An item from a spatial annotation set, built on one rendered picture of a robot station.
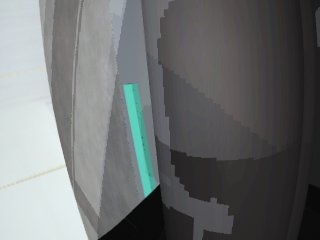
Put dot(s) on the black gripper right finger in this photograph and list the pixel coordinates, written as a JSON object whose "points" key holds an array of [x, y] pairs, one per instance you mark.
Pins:
{"points": [[310, 224]]}

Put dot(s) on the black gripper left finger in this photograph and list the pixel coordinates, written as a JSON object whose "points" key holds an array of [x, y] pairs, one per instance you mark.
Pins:
{"points": [[145, 222]]}

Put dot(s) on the teal small trowel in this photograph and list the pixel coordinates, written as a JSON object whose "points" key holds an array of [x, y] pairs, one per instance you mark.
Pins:
{"points": [[140, 137]]}

